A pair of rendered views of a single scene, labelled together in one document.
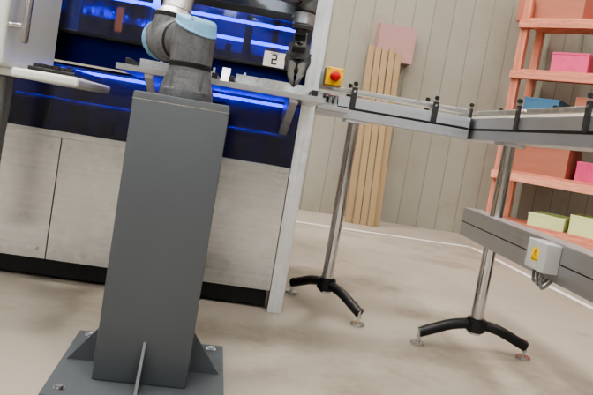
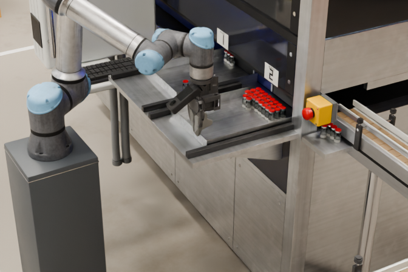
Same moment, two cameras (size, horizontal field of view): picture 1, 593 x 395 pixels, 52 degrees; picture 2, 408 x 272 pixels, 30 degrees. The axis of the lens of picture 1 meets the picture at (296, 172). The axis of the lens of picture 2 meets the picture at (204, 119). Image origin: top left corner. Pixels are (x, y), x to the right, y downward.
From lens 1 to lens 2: 2.73 m
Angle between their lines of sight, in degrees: 68
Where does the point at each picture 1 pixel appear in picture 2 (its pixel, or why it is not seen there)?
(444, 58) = not seen: outside the picture
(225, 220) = (250, 217)
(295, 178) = (289, 206)
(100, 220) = (193, 172)
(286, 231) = (285, 255)
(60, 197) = not seen: hidden behind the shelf
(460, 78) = not seen: outside the picture
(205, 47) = (36, 120)
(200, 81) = (37, 145)
